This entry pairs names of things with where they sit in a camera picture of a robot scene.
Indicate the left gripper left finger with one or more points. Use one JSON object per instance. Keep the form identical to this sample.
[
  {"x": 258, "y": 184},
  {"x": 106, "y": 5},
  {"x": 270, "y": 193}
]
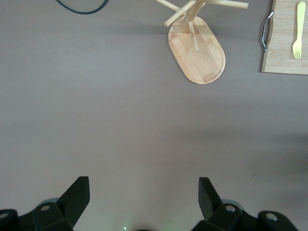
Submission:
[{"x": 77, "y": 199}]

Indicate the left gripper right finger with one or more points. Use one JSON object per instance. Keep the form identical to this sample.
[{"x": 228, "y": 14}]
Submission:
[{"x": 209, "y": 202}]

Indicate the wooden cup rack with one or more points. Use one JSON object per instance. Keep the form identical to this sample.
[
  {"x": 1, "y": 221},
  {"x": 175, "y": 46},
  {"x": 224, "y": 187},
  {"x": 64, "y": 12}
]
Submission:
[{"x": 204, "y": 62}]

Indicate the bamboo cutting board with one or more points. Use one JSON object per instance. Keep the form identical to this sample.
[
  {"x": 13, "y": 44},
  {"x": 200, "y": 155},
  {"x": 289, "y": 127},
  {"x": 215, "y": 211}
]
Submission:
[{"x": 281, "y": 36}]

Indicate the yellow plastic fork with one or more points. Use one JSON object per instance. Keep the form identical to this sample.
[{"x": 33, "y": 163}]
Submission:
[{"x": 300, "y": 24}]

